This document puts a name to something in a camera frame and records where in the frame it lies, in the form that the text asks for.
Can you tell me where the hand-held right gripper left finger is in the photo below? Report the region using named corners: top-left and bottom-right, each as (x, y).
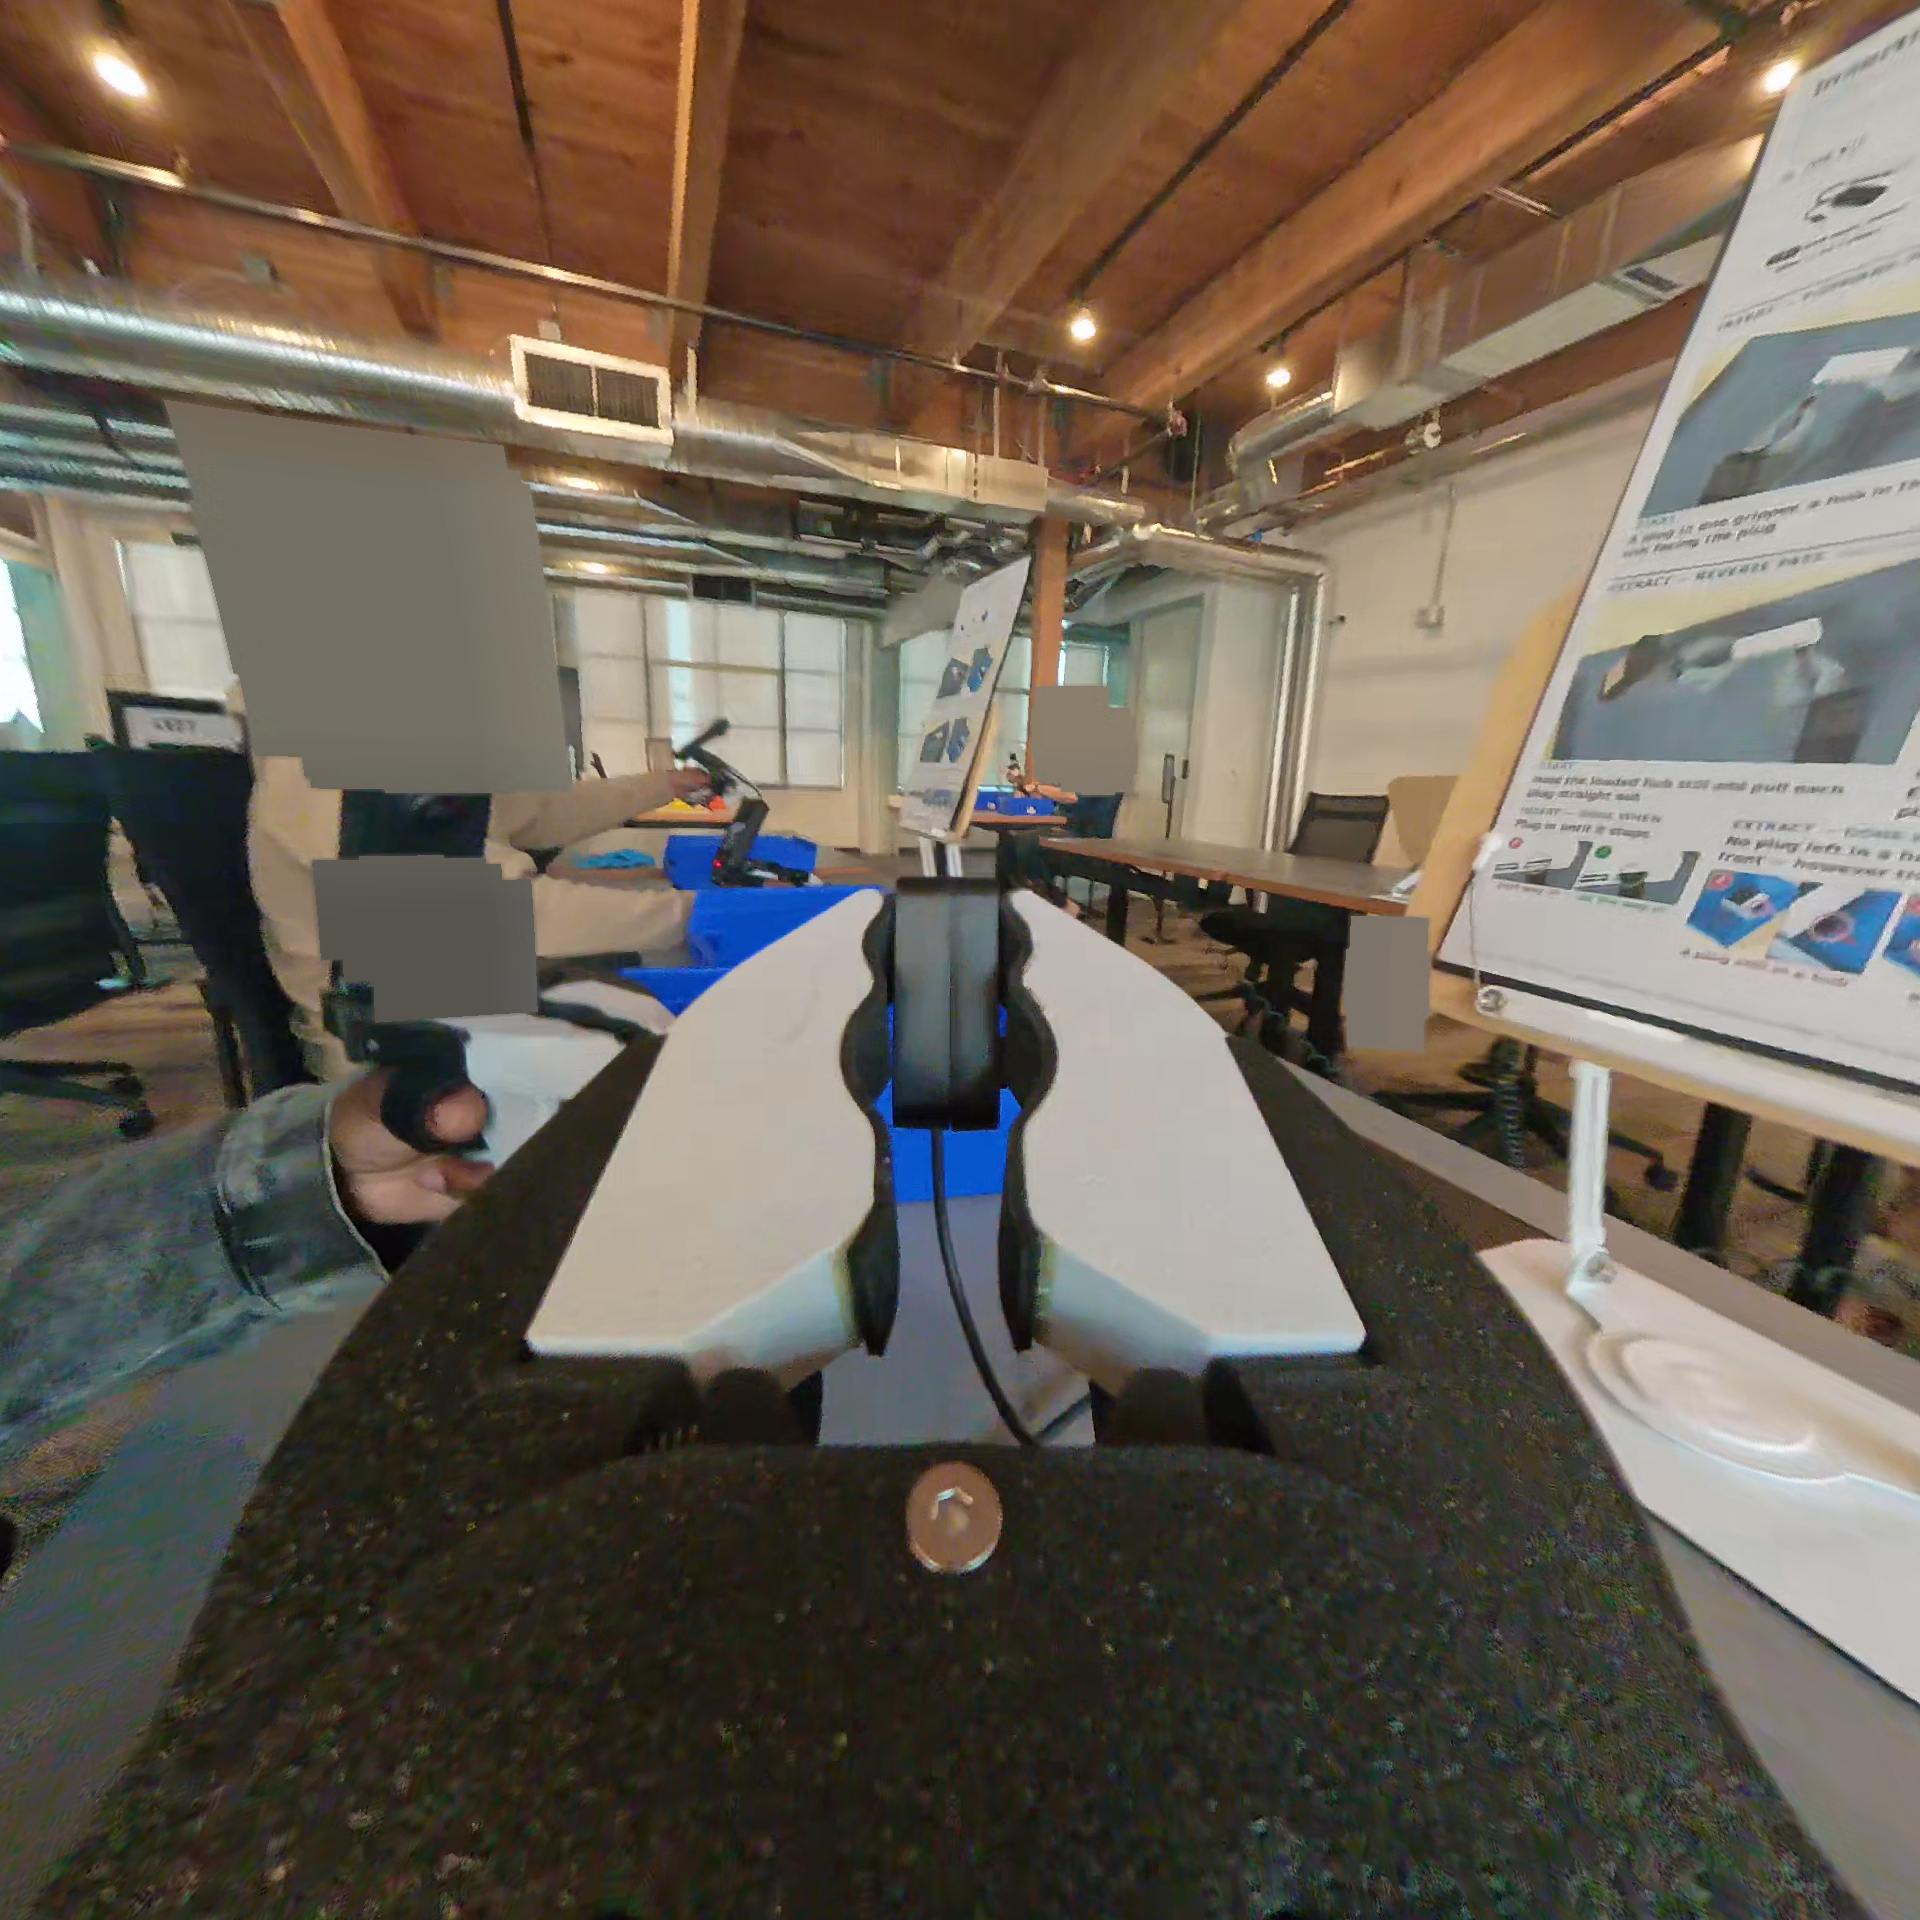
top-left (527, 890), bottom-right (905, 1393)

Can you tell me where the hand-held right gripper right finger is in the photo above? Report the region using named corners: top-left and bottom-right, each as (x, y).
top-left (996, 890), bottom-right (1370, 1385)

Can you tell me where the blue plastic bin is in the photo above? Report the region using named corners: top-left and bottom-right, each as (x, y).
top-left (658, 830), bottom-right (825, 894)
top-left (614, 878), bottom-right (1040, 1209)

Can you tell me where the black usb hub cable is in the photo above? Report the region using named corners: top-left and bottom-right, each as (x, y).
top-left (926, 1118), bottom-right (1042, 1454)

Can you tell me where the person's left hand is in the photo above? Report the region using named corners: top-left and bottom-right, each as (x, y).
top-left (322, 1026), bottom-right (503, 1238)

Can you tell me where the wooden office desk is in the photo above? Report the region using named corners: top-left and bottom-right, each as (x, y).
top-left (1031, 832), bottom-right (1432, 1059)

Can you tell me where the printed roll-up banner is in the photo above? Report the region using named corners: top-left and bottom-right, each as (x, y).
top-left (898, 553), bottom-right (1040, 848)

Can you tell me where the white document stand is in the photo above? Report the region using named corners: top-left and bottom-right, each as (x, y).
top-left (1478, 1057), bottom-right (1920, 1713)

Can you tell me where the wooden support column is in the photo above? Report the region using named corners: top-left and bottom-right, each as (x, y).
top-left (1022, 513), bottom-right (1080, 698)

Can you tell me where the white vent grille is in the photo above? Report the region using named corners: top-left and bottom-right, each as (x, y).
top-left (503, 332), bottom-right (681, 448)

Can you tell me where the printed paper sheet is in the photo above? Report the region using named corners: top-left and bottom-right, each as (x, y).
top-left (1438, 0), bottom-right (1920, 1100)

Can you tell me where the large metal ventilation duct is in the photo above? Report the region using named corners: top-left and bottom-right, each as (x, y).
top-left (0, 266), bottom-right (1329, 618)

